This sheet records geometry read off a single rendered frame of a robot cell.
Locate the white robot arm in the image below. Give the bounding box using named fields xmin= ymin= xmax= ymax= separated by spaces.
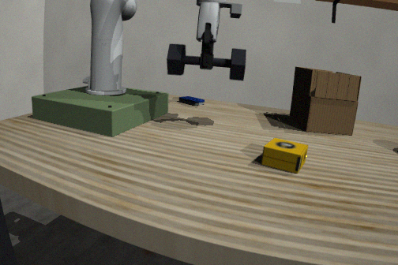
xmin=83 ymin=0 xmax=242 ymax=95

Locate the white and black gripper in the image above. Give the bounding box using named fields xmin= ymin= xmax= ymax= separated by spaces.
xmin=197 ymin=1 xmax=225 ymax=69

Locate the brown cardboard box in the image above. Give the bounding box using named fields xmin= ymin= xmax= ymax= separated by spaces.
xmin=290 ymin=67 xmax=362 ymax=136

